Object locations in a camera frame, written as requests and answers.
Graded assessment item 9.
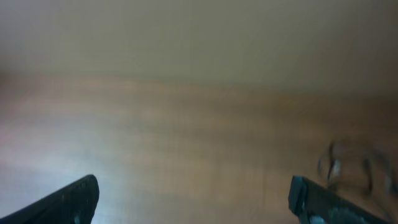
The black USB cable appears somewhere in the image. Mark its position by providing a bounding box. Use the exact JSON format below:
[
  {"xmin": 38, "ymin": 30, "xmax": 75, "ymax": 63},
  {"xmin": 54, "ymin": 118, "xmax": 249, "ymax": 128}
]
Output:
[{"xmin": 317, "ymin": 139, "xmax": 398, "ymax": 200}]

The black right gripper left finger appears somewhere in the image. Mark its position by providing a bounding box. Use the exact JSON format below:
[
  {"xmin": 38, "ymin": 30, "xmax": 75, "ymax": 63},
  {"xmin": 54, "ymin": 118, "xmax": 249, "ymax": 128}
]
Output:
[{"xmin": 1, "ymin": 174, "xmax": 100, "ymax": 224}]

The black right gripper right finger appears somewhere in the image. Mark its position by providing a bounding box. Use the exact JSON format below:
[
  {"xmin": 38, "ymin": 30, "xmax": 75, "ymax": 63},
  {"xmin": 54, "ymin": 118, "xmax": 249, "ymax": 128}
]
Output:
[{"xmin": 288, "ymin": 175, "xmax": 387, "ymax": 224}]

